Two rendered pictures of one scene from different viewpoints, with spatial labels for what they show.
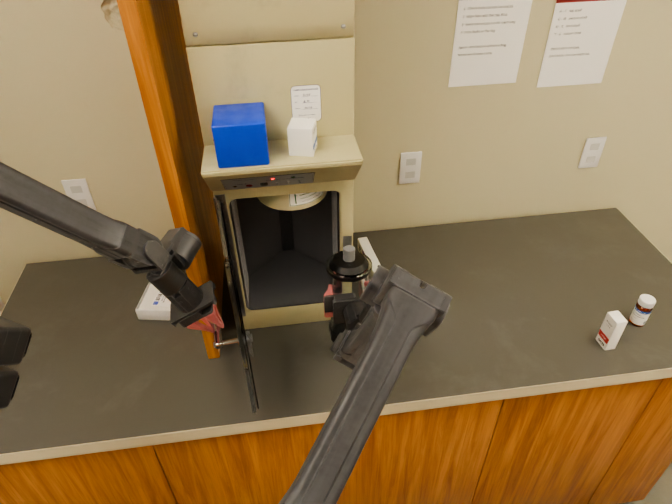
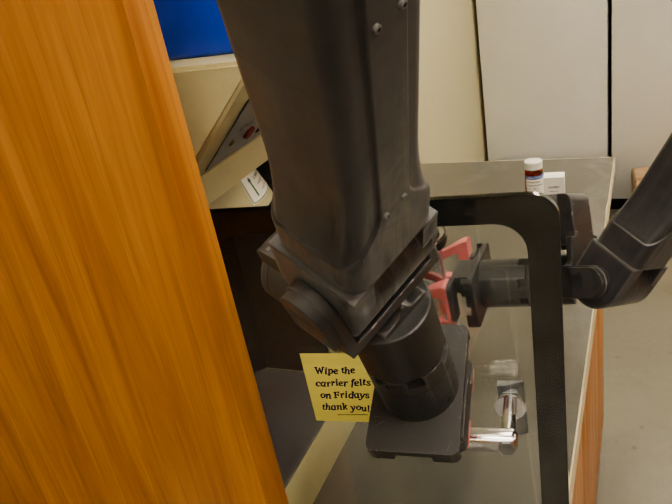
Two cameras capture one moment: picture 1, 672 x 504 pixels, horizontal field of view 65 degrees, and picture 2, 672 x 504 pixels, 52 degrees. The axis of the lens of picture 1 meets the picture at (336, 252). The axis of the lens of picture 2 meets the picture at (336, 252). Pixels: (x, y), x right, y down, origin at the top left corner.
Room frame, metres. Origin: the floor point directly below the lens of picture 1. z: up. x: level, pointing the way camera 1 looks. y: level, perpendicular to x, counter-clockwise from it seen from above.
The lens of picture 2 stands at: (0.57, 0.65, 1.58)
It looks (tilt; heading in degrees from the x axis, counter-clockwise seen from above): 25 degrees down; 304
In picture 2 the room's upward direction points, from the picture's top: 11 degrees counter-clockwise
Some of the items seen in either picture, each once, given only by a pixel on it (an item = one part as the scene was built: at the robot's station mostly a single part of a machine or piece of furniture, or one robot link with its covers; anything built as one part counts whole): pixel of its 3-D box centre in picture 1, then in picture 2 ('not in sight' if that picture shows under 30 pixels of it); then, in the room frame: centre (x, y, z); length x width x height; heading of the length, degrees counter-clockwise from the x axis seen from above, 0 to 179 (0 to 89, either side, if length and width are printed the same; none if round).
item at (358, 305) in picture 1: (357, 316); not in sight; (0.82, -0.05, 1.17); 0.10 x 0.07 x 0.07; 98
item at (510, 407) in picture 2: (225, 330); (465, 425); (0.76, 0.24, 1.20); 0.10 x 0.05 x 0.03; 14
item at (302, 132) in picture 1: (302, 137); not in sight; (0.97, 0.06, 1.54); 0.05 x 0.05 x 0.06; 82
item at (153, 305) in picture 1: (170, 300); not in sight; (1.10, 0.48, 0.96); 0.16 x 0.12 x 0.04; 86
